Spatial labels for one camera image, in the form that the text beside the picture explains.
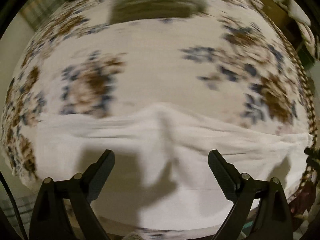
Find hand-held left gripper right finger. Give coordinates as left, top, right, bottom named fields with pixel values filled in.
left=208, top=149, right=293, bottom=240

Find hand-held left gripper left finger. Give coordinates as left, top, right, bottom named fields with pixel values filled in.
left=29, top=149, right=116, bottom=240

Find white pants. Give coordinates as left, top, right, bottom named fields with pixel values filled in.
left=30, top=103, right=313, bottom=230

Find floral bed sheet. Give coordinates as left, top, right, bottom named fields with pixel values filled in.
left=0, top=0, right=316, bottom=195

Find grey folded cloth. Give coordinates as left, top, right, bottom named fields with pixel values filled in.
left=109, top=0, right=211, bottom=25

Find white pillow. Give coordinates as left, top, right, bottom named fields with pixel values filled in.
left=285, top=0, right=312, bottom=25

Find black cable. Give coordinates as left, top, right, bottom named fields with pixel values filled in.
left=0, top=172, right=28, bottom=240

